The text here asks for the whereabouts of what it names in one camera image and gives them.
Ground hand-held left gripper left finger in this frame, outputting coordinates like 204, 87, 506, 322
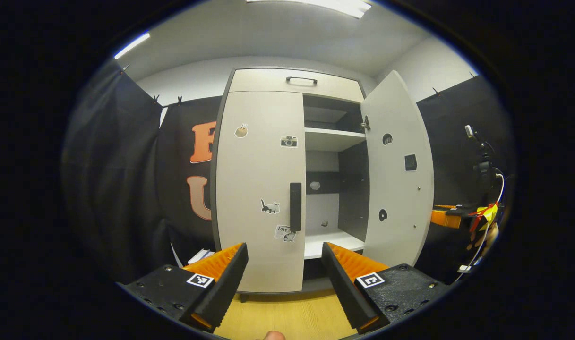
120, 242, 249, 333

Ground beige cabinet drawer front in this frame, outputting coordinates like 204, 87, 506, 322
229, 68, 364, 103

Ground white cabinet shelf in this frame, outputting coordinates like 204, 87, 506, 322
305, 127, 366, 152
305, 230, 365, 260

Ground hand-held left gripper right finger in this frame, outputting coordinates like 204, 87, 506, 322
321, 242, 451, 335

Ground black backdrop cloth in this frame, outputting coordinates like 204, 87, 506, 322
60, 59, 515, 284

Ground narrow ceiling light strip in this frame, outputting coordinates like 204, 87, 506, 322
114, 31, 151, 60

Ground black door handle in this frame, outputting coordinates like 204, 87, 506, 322
290, 182, 302, 232

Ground white cable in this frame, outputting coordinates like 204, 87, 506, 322
455, 172, 506, 284

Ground beige cabinet door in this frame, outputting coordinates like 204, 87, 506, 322
360, 71, 435, 268
215, 91, 307, 293

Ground beige double-door shoe cabinet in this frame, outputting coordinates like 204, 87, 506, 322
210, 66, 435, 303

